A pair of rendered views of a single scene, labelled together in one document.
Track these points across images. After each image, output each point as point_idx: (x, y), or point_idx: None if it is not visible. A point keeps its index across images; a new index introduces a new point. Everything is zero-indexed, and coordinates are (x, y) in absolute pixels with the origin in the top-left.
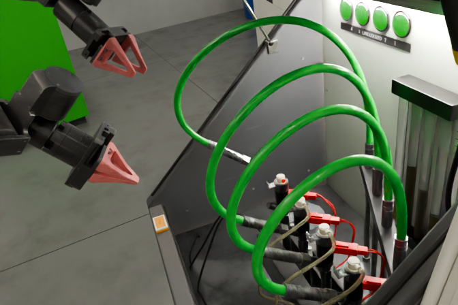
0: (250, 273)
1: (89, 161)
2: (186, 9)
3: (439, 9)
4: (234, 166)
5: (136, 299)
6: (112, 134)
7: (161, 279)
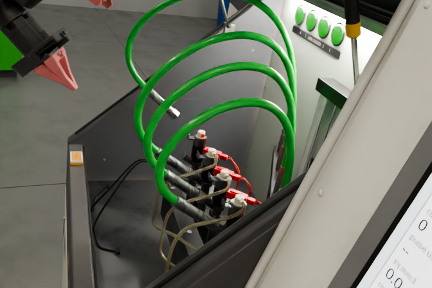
0: (147, 227)
1: (40, 54)
2: (158, 0)
3: (364, 24)
4: (161, 130)
5: (16, 261)
6: (67, 39)
7: (48, 249)
